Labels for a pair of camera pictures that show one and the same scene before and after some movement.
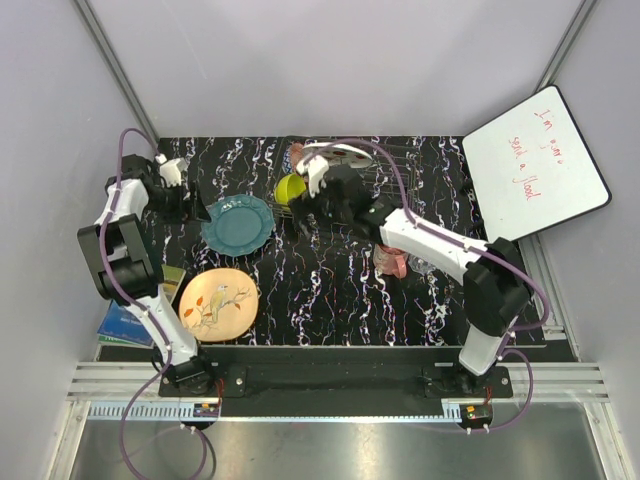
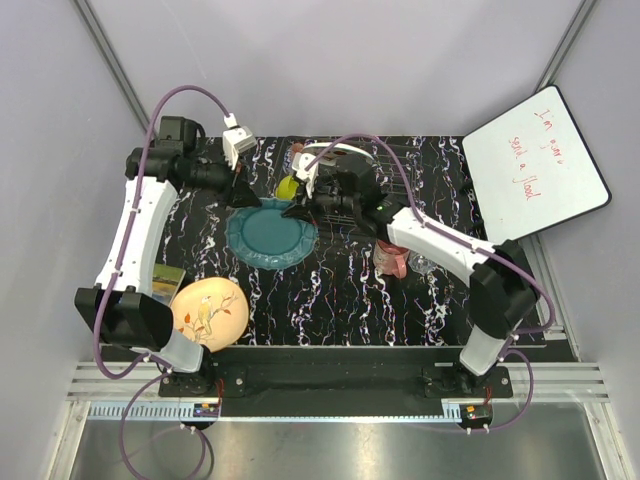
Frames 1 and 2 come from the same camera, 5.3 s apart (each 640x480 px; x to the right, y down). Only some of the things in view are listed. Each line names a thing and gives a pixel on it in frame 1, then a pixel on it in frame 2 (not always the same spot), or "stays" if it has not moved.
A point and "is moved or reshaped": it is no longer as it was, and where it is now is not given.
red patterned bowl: [291, 156] stays
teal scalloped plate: [239, 224] is moved or reshaped
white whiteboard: [531, 166] stays
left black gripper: [188, 209] -> [241, 193]
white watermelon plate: [336, 154] stays
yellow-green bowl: [288, 188] stays
